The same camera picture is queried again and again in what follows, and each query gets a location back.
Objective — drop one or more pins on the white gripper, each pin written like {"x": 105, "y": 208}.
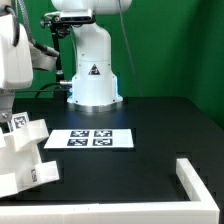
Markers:
{"x": 15, "y": 65}

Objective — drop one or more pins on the white chair back frame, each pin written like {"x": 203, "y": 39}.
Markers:
{"x": 25, "y": 137}

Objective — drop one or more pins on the white chair seat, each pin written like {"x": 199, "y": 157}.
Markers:
{"x": 16, "y": 170}

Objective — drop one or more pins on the white tagged cube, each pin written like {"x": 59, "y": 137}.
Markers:
{"x": 18, "y": 120}

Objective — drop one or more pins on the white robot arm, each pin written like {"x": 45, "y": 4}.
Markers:
{"x": 93, "y": 85}

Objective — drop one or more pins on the white U-shaped fence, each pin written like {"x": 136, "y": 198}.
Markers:
{"x": 200, "y": 209}

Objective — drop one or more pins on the black camera stand pole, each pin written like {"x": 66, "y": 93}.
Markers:
{"x": 58, "y": 31}

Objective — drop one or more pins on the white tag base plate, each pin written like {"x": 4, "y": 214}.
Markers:
{"x": 89, "y": 139}

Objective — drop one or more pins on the grey camera on stand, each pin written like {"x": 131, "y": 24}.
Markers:
{"x": 80, "y": 16}

